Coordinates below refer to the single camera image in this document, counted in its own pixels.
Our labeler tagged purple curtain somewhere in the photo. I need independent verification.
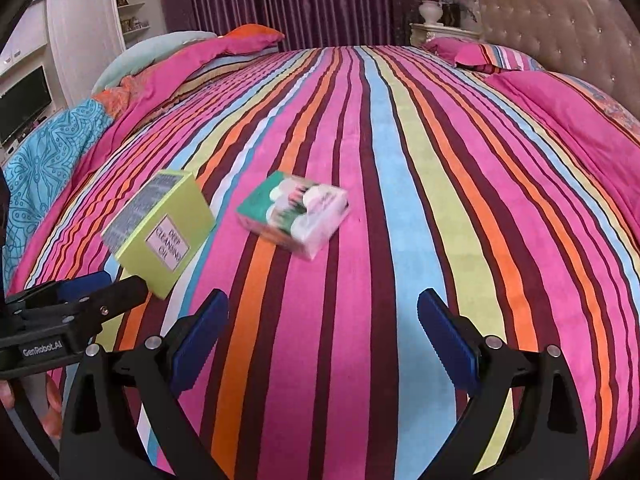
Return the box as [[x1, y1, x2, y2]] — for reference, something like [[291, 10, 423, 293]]
[[157, 0, 416, 53]]

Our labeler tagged striped bed cover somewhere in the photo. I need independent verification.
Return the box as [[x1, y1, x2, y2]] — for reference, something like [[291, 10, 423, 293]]
[[5, 42, 640, 480]]

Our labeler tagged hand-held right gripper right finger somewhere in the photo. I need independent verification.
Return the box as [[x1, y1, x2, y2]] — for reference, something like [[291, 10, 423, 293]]
[[417, 288, 591, 480]]

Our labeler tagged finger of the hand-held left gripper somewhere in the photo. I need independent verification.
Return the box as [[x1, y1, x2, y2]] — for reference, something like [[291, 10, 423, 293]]
[[5, 271, 112, 311], [70, 276, 149, 331]]

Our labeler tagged orange pillow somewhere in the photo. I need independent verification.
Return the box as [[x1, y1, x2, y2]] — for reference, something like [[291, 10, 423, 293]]
[[220, 24, 286, 53]]

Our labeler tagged blue patterned quilt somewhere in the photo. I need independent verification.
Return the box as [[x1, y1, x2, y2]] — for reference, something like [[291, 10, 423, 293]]
[[2, 97, 113, 281]]

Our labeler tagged green and white box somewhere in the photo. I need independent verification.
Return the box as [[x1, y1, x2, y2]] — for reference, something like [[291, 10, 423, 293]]
[[236, 171, 351, 261]]

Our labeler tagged light green pillow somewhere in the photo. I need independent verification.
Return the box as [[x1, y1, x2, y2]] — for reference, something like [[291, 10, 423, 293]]
[[91, 31, 218, 95]]

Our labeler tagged beige tufted headboard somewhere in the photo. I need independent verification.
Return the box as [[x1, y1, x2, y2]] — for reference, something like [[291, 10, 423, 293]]
[[475, 0, 640, 126]]

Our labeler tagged yellow-green printed box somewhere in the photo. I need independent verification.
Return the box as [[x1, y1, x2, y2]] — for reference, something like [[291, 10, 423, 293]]
[[101, 170, 217, 300]]

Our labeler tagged white nightstand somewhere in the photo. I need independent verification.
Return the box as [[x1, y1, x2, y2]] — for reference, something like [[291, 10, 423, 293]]
[[410, 22, 483, 48]]

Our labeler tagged person's left hand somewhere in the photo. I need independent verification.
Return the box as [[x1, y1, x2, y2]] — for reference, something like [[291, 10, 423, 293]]
[[0, 372, 64, 436]]

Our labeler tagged white cabinet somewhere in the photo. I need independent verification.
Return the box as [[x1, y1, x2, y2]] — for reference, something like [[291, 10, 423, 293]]
[[0, 0, 166, 161]]

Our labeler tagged black television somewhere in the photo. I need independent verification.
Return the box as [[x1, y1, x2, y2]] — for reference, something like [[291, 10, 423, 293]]
[[0, 66, 53, 146]]

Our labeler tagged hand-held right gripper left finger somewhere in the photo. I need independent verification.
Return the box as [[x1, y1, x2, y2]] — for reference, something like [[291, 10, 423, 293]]
[[59, 288, 230, 480]]

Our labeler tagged white vase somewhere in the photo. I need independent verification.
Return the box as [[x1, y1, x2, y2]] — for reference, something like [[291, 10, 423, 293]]
[[419, 0, 443, 26]]

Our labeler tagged pink quilt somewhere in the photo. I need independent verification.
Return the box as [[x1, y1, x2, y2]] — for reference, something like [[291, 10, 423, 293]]
[[30, 35, 281, 241]]

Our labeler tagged striped pink pillow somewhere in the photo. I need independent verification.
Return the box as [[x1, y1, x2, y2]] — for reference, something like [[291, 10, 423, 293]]
[[425, 36, 546, 72]]

